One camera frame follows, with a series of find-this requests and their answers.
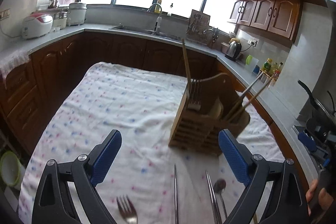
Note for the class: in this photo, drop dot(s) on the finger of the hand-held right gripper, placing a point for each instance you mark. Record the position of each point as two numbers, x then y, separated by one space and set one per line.
307 141
326 163

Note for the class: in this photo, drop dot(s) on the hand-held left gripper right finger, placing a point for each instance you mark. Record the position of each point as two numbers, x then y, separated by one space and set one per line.
235 158

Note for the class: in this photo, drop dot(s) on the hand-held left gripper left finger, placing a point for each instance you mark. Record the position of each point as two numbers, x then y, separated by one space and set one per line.
106 158

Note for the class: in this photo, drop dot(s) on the steel spoon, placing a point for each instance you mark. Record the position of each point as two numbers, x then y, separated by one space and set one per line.
220 184

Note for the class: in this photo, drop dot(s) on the metal chopstick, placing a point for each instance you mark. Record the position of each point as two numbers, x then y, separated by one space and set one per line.
176 195
211 195
249 88

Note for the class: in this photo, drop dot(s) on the wooden utensil holder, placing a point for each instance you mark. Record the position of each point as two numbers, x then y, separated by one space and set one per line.
194 132

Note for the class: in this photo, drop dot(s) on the large steel fork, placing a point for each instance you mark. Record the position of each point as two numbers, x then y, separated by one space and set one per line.
127 213

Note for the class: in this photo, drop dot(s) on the person's right hand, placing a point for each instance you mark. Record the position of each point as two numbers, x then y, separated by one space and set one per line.
311 195

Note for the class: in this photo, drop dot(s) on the gas stove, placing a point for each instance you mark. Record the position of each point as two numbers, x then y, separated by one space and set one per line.
319 129

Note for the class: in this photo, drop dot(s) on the white floral tablecloth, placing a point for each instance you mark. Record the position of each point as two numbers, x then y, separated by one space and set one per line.
118 98

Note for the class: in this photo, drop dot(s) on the seasoning bottle rack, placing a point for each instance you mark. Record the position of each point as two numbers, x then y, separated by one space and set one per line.
275 74

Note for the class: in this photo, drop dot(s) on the yellow oil bottle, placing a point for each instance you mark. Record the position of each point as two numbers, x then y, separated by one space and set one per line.
267 65

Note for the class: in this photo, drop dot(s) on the blue cup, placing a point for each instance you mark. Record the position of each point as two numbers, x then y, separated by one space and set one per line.
256 69

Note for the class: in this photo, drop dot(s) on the green plastic bowl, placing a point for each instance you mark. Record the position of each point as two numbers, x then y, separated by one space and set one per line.
9 169

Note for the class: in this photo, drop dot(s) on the green cup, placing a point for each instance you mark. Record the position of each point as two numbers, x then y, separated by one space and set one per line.
248 60

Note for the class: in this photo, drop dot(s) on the wooden base cabinets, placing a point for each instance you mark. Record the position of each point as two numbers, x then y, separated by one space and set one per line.
105 50

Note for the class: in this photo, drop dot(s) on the steel electric kettle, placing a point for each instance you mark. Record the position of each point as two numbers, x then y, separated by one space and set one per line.
233 50

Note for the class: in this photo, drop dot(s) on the grey kitchen countertop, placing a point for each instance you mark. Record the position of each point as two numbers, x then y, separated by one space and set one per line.
65 35

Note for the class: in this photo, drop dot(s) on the steel kitchen sink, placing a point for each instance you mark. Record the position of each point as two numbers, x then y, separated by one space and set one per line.
136 29

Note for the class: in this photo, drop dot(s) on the white rag on counter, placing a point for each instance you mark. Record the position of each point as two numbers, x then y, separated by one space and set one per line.
13 61

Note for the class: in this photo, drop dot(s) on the wooden knife rack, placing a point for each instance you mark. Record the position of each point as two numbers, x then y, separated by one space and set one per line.
198 27

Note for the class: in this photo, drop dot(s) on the chrome kitchen faucet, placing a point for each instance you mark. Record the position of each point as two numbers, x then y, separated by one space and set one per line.
158 22

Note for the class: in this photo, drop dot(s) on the white electric cooker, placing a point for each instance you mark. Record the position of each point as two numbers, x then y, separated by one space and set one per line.
77 14

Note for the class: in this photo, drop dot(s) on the white and pink rice cooker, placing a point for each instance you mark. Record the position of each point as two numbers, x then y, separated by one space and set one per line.
36 26

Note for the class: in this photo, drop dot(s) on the soap dispenser bottle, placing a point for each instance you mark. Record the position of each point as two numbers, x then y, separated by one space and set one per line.
170 11

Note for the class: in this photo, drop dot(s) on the yellow detergent bottle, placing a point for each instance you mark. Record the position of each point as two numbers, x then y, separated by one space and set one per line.
158 6

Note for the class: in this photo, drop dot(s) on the white container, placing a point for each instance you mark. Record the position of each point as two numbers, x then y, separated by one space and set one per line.
42 5

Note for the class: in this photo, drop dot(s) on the white wall outlet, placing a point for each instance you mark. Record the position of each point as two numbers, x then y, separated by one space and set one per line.
252 42

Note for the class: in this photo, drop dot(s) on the wall power strip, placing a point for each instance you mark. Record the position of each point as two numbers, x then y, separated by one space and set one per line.
4 13

